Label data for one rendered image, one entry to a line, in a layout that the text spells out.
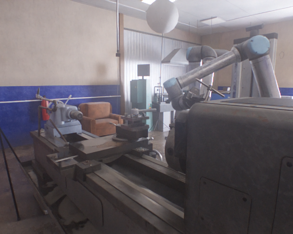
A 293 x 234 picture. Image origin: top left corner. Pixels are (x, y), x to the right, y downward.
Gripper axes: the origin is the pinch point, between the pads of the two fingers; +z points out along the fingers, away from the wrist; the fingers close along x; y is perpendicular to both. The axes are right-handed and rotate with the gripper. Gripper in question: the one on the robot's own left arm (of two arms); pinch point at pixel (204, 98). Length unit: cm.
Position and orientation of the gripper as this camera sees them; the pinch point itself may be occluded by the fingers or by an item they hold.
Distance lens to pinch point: 111.4
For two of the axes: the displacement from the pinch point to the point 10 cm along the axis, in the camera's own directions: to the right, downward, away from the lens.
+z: 2.9, -0.4, -9.6
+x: -8.6, -4.4, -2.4
